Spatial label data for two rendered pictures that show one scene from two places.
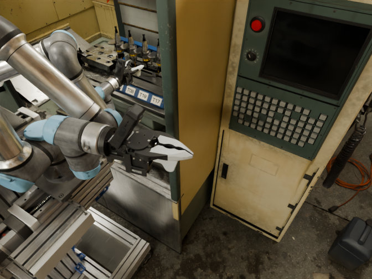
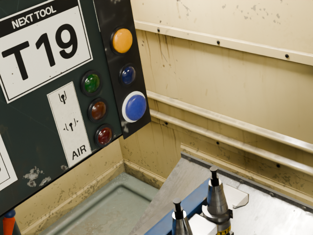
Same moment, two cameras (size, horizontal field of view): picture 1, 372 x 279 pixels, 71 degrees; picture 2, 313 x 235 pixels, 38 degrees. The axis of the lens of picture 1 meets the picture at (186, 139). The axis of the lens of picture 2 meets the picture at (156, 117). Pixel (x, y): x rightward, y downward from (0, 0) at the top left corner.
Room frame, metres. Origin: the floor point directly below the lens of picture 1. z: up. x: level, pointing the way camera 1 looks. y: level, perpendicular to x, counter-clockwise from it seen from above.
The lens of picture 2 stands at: (1.36, 0.86, 1.89)
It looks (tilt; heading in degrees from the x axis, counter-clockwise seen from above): 31 degrees down; 287
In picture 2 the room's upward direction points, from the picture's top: 10 degrees counter-clockwise
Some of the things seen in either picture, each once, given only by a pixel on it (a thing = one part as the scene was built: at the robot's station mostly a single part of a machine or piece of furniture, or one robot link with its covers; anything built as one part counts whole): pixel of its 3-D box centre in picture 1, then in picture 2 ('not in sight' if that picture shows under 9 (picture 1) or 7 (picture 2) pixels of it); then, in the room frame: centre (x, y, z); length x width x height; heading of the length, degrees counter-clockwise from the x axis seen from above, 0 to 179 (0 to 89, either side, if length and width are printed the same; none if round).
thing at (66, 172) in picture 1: (59, 160); not in sight; (0.66, 0.50, 1.21); 0.15 x 0.15 x 0.10
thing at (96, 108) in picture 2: not in sight; (98, 110); (1.53, 0.48, 1.66); 0.02 x 0.01 x 0.02; 59
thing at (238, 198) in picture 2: not in sight; (233, 197); (1.44, 0.11, 1.21); 0.07 x 0.05 x 0.01; 149
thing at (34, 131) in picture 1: (46, 140); not in sight; (0.66, 0.50, 1.33); 0.13 x 0.12 x 0.14; 164
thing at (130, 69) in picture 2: not in sight; (128, 75); (1.51, 0.44, 1.68); 0.02 x 0.01 x 0.02; 59
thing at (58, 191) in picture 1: (62, 175); not in sight; (0.65, 0.51, 1.13); 0.36 x 0.22 x 0.06; 149
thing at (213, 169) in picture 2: not in sight; (214, 175); (1.47, 0.16, 1.31); 0.02 x 0.02 x 0.03
